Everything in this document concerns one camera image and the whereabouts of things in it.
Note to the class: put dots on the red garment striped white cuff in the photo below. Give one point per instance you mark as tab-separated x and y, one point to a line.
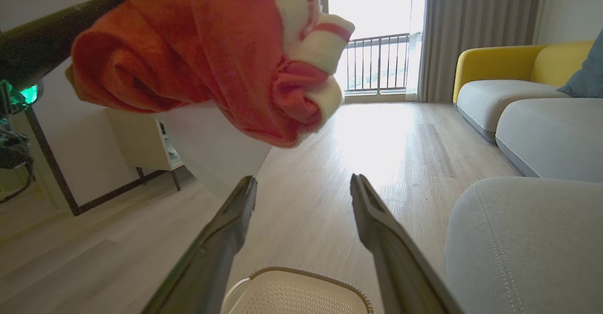
188	54

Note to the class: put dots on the white cabinet wooden legs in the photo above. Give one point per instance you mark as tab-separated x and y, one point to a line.
141	139

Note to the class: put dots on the sheer white curtain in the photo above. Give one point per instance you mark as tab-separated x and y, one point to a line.
415	36

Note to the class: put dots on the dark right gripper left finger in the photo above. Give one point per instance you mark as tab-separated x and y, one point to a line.
207	267

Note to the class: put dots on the grey sofa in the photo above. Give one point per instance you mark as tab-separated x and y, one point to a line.
532	248

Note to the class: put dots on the yellow sofa backrest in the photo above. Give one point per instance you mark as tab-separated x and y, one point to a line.
494	61
560	61

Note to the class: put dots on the cream perforated laundry basket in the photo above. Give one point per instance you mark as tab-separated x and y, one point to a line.
297	295

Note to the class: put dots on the white blocky furniture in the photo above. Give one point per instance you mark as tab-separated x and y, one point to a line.
216	149

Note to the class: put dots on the dark metal balcony railing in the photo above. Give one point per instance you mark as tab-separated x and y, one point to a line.
379	61

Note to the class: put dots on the blue-grey throw pillow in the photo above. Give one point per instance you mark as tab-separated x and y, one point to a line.
589	76

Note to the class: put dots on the dark framed white panel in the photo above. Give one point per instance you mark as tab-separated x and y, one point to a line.
85	163

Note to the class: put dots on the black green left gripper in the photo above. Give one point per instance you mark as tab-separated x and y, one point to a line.
21	98

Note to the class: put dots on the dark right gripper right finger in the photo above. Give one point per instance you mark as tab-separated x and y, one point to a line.
400	271

